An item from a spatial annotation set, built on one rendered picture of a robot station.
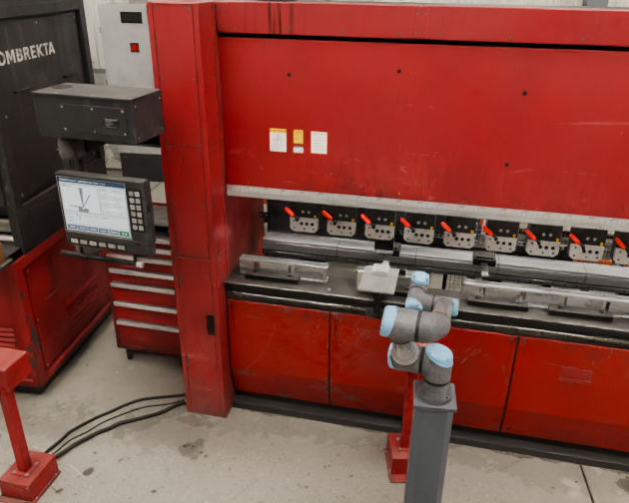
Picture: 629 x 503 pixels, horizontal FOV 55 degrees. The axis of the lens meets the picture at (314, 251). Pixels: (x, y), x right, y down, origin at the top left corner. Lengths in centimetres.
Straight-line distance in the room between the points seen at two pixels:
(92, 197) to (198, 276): 74
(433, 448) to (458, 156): 134
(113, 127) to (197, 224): 71
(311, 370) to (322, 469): 53
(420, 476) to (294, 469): 81
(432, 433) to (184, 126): 181
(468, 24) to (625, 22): 62
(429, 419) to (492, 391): 79
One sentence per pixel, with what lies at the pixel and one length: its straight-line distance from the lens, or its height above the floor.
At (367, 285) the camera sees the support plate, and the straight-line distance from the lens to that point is 304.
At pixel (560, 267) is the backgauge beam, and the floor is 98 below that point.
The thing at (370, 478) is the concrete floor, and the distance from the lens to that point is 342.
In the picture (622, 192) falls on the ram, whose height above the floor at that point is 153.
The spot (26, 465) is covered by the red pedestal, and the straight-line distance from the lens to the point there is 353.
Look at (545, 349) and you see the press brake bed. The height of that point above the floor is 71.
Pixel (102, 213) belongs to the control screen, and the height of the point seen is 143.
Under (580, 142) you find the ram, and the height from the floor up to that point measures 175.
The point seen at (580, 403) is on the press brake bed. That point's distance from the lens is 351.
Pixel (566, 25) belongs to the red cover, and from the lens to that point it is 288.
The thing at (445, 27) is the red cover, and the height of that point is 221.
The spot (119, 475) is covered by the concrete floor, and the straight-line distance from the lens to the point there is 356.
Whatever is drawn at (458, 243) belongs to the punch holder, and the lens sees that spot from 311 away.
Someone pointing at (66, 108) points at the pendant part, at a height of 189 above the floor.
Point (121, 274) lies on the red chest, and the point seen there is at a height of 68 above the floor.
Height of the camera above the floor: 244
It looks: 25 degrees down
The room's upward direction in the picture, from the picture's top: 1 degrees clockwise
